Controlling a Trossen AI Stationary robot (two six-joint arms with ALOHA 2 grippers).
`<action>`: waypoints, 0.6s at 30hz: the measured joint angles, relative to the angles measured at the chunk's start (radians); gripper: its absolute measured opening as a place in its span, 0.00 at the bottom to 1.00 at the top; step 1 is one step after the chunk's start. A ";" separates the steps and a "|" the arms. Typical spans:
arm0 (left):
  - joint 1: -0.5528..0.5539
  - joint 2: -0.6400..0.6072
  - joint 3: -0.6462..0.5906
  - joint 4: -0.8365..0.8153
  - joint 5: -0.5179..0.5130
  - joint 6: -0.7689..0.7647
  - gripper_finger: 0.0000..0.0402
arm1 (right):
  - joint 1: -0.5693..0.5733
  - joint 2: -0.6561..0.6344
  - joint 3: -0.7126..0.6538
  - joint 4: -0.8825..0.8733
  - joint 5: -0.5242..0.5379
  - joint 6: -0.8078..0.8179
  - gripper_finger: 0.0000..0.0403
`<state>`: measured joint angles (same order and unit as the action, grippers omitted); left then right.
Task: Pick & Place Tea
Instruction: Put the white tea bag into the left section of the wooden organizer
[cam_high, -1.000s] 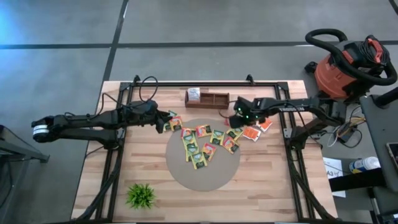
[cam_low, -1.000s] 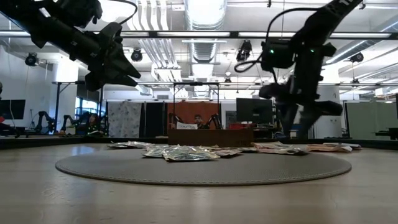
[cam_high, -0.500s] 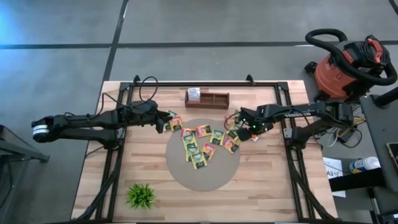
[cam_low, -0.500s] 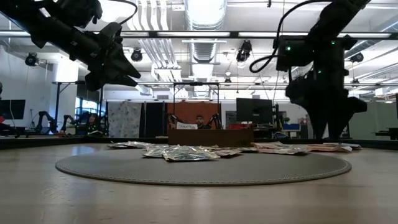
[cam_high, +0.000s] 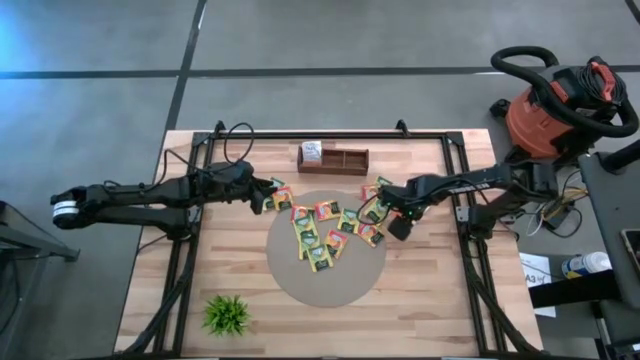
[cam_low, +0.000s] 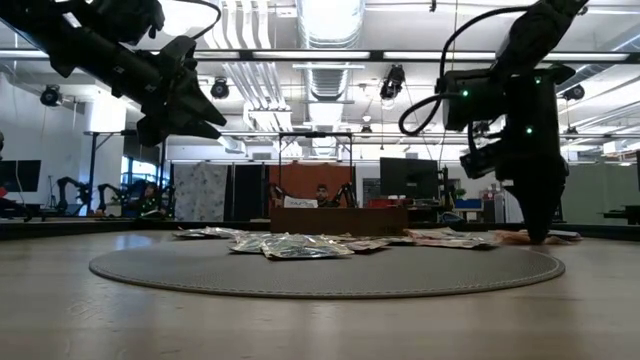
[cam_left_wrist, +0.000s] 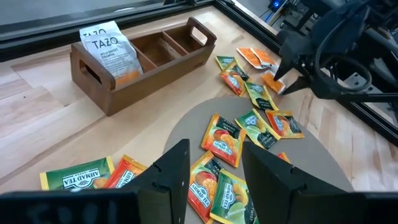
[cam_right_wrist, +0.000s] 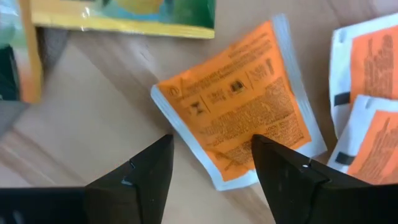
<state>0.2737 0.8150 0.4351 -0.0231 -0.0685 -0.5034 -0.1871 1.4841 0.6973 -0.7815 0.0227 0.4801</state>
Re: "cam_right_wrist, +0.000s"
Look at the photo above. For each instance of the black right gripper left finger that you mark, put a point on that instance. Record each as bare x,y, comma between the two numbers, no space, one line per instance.
140,186

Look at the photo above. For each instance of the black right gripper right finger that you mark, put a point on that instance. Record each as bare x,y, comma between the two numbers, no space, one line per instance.
286,186

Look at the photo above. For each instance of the white orange Tazo tea packet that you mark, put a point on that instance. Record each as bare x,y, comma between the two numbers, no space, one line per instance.
236,102
373,146
373,62

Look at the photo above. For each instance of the green Ahmad tea packet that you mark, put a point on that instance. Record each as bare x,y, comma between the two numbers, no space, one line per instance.
124,28

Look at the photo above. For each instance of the orange mango Ahmad tea packet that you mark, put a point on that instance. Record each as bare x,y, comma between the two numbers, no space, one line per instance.
28,62

